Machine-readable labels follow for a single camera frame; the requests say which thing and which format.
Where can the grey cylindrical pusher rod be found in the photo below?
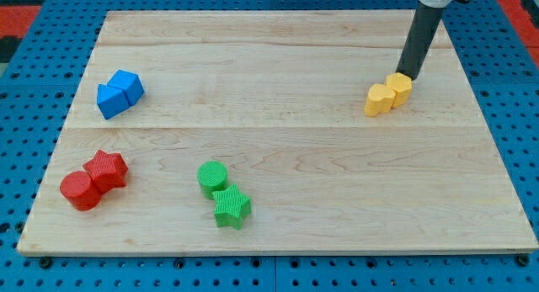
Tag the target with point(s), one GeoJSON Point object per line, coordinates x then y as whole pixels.
{"type": "Point", "coordinates": [420, 36]}

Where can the green star block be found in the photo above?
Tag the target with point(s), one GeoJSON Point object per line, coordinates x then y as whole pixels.
{"type": "Point", "coordinates": [232, 207]}

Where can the wooden board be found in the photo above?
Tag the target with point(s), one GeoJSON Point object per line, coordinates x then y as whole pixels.
{"type": "Point", "coordinates": [278, 97]}

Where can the green cylinder block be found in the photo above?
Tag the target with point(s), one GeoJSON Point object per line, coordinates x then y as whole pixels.
{"type": "Point", "coordinates": [212, 176]}

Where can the blue cube block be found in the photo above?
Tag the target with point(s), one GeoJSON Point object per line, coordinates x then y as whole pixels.
{"type": "Point", "coordinates": [129, 83]}

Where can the yellow heart block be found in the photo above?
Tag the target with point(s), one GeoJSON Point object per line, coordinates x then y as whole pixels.
{"type": "Point", "coordinates": [379, 100]}

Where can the yellow hexagon block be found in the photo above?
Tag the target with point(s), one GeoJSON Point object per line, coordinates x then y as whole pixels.
{"type": "Point", "coordinates": [401, 85]}

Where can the red star block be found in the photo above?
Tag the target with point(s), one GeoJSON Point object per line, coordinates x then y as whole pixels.
{"type": "Point", "coordinates": [107, 170]}

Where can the blue triangle block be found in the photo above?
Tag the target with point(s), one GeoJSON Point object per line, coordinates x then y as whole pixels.
{"type": "Point", "coordinates": [111, 101]}

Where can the red cylinder block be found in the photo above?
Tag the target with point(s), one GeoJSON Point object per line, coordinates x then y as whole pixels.
{"type": "Point", "coordinates": [80, 191]}

